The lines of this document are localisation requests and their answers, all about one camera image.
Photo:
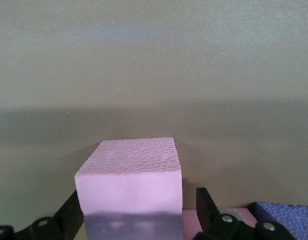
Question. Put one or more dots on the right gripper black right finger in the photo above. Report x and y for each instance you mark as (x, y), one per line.
(205, 212)

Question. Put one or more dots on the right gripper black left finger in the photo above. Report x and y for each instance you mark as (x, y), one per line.
(69, 220)

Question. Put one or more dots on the pink foam cube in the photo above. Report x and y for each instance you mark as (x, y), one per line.
(128, 190)
(191, 225)

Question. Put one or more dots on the purple foam cube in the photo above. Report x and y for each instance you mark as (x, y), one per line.
(293, 220)

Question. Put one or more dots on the brown table cover sheet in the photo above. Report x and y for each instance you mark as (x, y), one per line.
(153, 75)

